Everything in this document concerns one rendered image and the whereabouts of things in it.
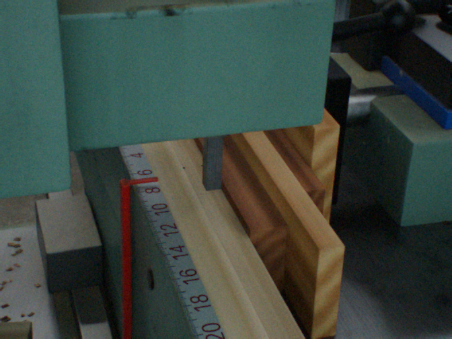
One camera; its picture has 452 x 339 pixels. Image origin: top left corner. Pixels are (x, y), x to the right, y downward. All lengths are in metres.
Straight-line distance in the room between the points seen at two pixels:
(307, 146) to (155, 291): 0.13
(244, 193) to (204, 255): 0.07
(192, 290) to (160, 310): 0.05
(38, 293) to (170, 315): 0.25
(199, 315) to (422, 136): 0.21
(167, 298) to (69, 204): 0.26
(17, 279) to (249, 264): 0.27
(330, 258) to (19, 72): 0.18
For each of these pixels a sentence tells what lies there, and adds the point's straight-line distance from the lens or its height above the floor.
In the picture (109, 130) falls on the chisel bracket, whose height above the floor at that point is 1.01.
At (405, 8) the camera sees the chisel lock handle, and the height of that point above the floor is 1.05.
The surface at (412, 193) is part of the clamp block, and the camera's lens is 0.57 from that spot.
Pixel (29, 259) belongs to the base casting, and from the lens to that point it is 0.71.
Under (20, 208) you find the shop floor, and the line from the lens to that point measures 2.27.
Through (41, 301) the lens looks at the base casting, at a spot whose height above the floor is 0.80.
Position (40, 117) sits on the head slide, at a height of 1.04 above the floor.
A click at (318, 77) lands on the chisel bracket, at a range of 0.46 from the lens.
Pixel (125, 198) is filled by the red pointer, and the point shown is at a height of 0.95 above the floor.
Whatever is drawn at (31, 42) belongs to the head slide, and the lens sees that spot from 0.37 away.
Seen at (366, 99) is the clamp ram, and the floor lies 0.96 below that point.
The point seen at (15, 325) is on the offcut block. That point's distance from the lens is 0.59.
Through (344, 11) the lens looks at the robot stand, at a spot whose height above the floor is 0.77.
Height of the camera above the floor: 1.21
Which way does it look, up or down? 30 degrees down
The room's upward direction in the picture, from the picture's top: 2 degrees clockwise
